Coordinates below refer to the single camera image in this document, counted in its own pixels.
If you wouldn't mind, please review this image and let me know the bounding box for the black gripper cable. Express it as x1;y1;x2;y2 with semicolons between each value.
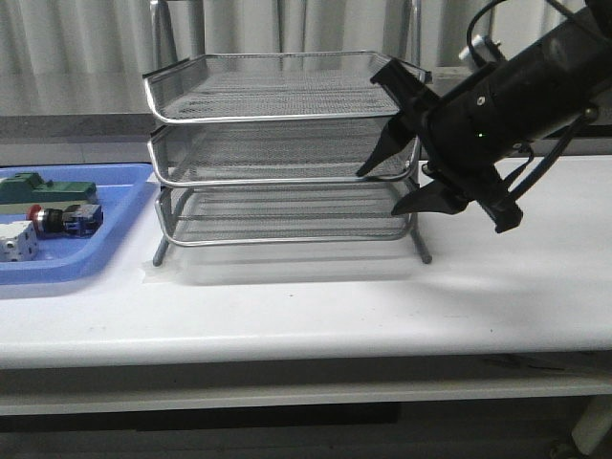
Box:
466;0;600;200

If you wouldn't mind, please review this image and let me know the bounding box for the red emergency stop button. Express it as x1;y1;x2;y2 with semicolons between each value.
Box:
26;204;104;238

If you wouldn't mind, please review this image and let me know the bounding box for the white electrical connector block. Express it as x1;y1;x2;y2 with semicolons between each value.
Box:
1;221;38;262

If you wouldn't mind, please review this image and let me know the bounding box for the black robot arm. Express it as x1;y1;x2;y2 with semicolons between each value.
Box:
359;1;611;232

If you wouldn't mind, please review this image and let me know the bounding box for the grey pleated curtain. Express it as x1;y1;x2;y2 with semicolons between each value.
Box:
0;0;594;116

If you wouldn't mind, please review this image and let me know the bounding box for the grey stone counter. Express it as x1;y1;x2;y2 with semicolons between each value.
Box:
0;65;612;142

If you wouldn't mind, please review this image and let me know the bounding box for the silver metal rack frame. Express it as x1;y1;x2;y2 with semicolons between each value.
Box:
148;0;433;268

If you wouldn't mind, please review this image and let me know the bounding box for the blue plastic tray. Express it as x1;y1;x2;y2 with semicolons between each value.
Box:
1;164;156;285

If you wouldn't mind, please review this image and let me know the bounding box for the white table leg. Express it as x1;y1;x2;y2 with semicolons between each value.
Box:
571;395;612;455

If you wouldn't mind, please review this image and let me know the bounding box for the green terminal block module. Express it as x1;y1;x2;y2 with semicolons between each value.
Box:
1;172;98;214

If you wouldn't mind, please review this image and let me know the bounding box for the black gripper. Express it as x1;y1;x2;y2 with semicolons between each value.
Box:
356;57;524;234

